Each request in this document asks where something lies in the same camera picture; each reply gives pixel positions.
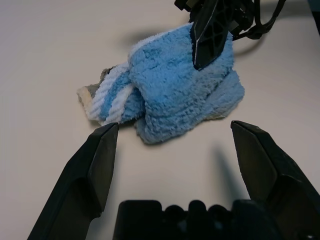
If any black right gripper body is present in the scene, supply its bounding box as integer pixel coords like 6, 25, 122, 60
174, 0, 255, 33

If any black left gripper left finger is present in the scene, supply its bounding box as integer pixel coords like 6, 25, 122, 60
26, 122, 120, 240

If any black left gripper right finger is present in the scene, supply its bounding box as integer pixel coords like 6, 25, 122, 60
230, 120, 320, 240

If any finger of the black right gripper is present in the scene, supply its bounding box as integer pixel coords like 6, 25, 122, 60
189, 2, 235, 71

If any blue and white striped rag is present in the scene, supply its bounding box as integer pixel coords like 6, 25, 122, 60
76, 22, 246, 146

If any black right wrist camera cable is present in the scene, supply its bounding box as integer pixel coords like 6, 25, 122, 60
232, 0, 287, 42

